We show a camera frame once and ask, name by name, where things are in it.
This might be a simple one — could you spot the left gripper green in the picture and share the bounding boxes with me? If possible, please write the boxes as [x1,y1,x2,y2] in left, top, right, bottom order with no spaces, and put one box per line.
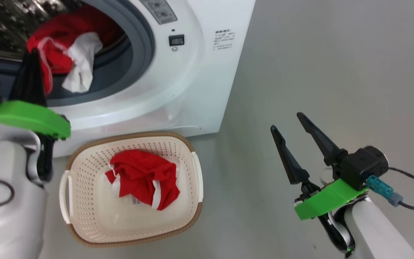
[0,49,72,140]

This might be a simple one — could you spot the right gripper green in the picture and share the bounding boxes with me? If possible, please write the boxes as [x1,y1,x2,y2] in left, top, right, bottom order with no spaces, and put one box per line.
[270,112,367,221]

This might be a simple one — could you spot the red and white garment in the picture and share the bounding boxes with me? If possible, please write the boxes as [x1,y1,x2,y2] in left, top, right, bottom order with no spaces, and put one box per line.
[27,5,125,95]

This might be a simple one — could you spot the red garment white trim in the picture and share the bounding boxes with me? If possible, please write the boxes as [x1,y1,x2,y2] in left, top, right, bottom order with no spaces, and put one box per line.
[105,149,180,211]

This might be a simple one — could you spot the cream laundry basket brown rim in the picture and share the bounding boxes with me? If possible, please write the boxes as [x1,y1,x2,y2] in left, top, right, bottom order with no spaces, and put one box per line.
[59,131,204,248]

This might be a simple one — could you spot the white front-load washing machine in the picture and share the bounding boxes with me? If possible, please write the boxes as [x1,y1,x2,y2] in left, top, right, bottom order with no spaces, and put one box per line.
[0,0,256,159]

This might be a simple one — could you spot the grey warning sticker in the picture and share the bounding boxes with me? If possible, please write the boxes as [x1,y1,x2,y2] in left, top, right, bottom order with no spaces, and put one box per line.
[139,0,178,25]

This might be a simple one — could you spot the teal right camera connector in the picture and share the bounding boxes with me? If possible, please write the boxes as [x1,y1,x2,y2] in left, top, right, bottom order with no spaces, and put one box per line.
[366,175,403,206]

